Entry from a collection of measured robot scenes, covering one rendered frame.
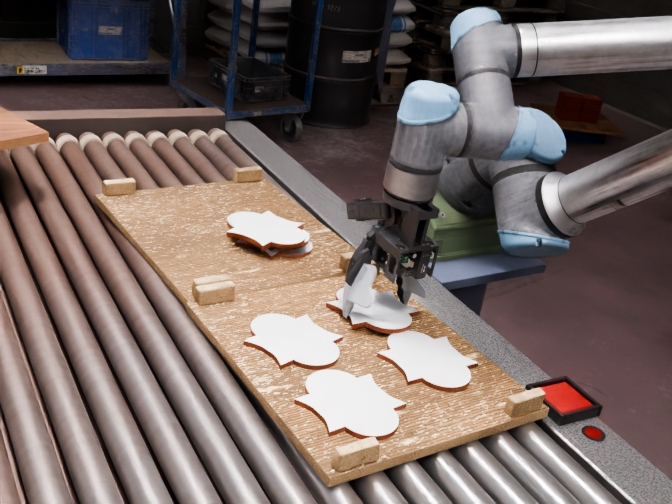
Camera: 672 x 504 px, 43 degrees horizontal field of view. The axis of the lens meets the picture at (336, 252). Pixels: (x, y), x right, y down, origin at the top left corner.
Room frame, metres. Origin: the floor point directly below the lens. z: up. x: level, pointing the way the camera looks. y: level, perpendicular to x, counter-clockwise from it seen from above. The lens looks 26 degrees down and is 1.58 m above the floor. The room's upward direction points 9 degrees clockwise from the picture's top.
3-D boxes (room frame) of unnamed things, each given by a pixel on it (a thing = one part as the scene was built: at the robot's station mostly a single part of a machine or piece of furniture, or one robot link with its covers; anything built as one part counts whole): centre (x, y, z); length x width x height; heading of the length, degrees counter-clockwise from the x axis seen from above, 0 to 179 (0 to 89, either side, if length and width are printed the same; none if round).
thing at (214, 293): (1.10, 0.17, 0.95); 0.06 x 0.02 x 0.03; 126
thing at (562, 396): (1.00, -0.34, 0.92); 0.06 x 0.06 x 0.01; 32
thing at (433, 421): (1.02, -0.05, 0.93); 0.41 x 0.35 x 0.02; 36
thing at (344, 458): (0.78, -0.06, 0.95); 0.06 x 0.02 x 0.03; 126
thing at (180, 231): (1.36, 0.19, 0.93); 0.41 x 0.35 x 0.02; 37
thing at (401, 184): (1.12, -0.09, 1.17); 0.08 x 0.08 x 0.05
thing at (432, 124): (1.11, -0.10, 1.25); 0.09 x 0.08 x 0.11; 109
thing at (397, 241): (1.11, -0.09, 1.09); 0.09 x 0.08 x 0.12; 36
